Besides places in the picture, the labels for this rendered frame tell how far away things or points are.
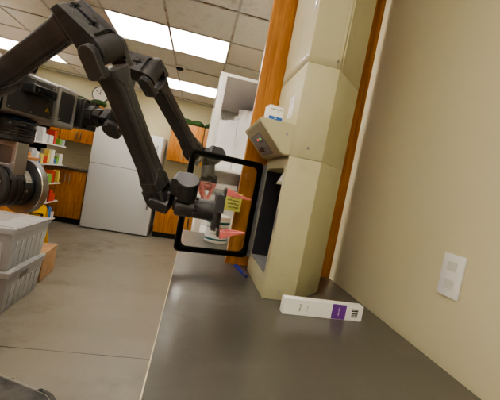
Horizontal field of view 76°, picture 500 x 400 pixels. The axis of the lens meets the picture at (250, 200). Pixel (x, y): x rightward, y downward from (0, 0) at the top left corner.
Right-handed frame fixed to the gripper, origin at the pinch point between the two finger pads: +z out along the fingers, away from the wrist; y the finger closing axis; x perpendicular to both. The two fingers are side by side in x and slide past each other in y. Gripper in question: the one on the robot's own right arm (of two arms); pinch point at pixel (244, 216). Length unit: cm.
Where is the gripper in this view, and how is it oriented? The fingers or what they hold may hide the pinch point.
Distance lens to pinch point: 91.7
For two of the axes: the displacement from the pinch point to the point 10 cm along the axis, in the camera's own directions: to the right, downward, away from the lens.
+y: 1.8, -9.8, -0.5
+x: -1.5, -0.8, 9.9
